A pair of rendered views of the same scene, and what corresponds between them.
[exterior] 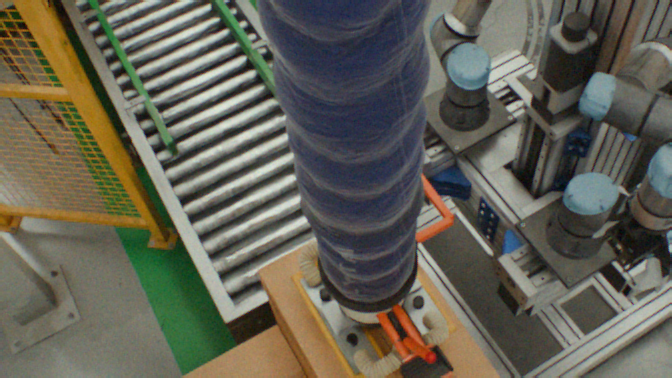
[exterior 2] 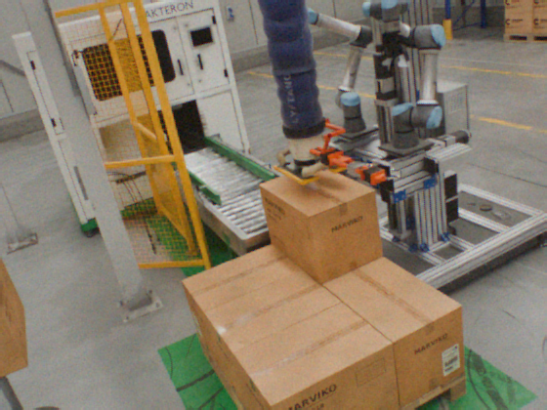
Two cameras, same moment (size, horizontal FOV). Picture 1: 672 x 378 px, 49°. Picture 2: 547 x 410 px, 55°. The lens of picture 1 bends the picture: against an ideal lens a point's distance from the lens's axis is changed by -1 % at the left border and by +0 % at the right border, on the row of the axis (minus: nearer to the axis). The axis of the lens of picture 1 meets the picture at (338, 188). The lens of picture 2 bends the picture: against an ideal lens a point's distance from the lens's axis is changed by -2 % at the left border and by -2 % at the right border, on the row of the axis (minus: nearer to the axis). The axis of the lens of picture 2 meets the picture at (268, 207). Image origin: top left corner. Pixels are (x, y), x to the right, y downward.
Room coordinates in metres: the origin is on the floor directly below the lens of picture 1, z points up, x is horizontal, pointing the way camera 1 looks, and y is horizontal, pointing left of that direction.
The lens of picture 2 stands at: (-1.97, 0.15, 2.10)
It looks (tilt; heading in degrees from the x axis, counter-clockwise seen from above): 24 degrees down; 1
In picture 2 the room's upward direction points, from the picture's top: 12 degrees counter-clockwise
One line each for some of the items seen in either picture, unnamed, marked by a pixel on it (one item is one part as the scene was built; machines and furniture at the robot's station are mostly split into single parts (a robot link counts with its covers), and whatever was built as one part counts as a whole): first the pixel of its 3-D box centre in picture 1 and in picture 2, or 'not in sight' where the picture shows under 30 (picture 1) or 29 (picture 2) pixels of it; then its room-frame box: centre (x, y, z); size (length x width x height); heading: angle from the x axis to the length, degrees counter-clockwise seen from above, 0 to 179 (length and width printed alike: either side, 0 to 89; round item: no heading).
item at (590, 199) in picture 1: (590, 203); (403, 116); (0.87, -0.61, 1.20); 0.13 x 0.12 x 0.14; 50
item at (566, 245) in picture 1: (578, 225); (404, 136); (0.87, -0.60, 1.09); 0.15 x 0.15 x 0.10
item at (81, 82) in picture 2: not in sight; (83, 89); (1.43, 1.23, 1.62); 0.20 x 0.05 x 0.30; 23
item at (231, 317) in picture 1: (319, 272); (293, 223); (1.09, 0.10, 0.58); 0.70 x 0.03 x 0.06; 113
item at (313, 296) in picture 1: (338, 318); (294, 170); (0.72, 0.04, 1.08); 0.34 x 0.10 x 0.05; 22
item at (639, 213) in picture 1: (658, 207); (392, 25); (0.55, -0.51, 1.74); 0.08 x 0.08 x 0.05
